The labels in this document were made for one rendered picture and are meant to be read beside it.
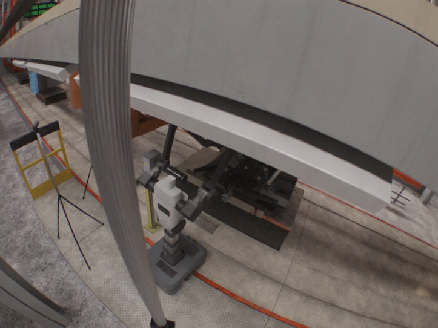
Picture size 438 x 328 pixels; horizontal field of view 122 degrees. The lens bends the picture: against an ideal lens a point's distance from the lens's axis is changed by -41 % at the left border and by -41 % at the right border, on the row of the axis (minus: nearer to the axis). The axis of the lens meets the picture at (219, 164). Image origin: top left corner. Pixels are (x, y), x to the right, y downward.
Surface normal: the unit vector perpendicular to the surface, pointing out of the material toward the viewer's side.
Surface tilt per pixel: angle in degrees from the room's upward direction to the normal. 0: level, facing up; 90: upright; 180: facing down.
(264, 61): 90
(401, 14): 90
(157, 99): 27
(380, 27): 90
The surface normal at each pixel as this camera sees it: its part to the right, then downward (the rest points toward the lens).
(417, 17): -0.50, 0.43
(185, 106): -0.08, -0.54
